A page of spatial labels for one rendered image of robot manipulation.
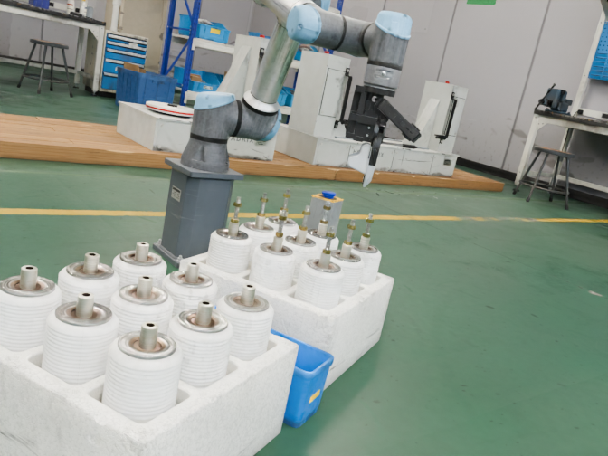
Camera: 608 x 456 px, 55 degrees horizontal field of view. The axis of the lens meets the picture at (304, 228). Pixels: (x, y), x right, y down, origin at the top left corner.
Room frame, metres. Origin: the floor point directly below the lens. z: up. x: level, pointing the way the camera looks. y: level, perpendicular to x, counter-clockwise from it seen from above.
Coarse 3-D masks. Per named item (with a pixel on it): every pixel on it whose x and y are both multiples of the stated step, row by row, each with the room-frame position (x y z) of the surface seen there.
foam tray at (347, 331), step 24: (240, 288) 1.19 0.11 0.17; (264, 288) 1.19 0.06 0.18; (360, 288) 1.34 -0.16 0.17; (384, 288) 1.38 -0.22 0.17; (288, 312) 1.14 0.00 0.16; (312, 312) 1.12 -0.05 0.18; (336, 312) 1.13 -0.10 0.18; (360, 312) 1.25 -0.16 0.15; (384, 312) 1.43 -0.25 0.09; (312, 336) 1.11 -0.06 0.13; (336, 336) 1.13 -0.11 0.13; (360, 336) 1.29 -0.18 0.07; (336, 360) 1.16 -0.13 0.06
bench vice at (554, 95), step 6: (552, 90) 5.40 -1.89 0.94; (558, 90) 5.36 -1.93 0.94; (564, 90) 5.41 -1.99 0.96; (546, 96) 5.43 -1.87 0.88; (552, 96) 5.38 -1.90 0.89; (558, 96) 5.37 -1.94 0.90; (564, 96) 5.42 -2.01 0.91; (540, 102) 5.32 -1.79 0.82; (546, 102) 5.33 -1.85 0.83; (552, 102) 5.37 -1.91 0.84; (558, 102) 5.42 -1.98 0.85; (564, 102) 5.45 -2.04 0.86; (570, 102) 5.51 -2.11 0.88; (546, 108) 5.51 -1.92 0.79; (552, 108) 5.47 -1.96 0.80; (558, 108) 5.42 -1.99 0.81; (564, 108) 5.45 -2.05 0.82; (564, 114) 5.42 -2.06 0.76; (570, 114) 5.47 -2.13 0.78
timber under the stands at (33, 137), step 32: (0, 128) 2.92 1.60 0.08; (32, 128) 3.10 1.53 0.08; (64, 128) 3.31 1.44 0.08; (96, 128) 3.55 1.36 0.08; (64, 160) 2.81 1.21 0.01; (96, 160) 2.91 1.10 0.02; (128, 160) 3.02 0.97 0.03; (160, 160) 3.14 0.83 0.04; (256, 160) 3.61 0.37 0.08; (288, 160) 3.89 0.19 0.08
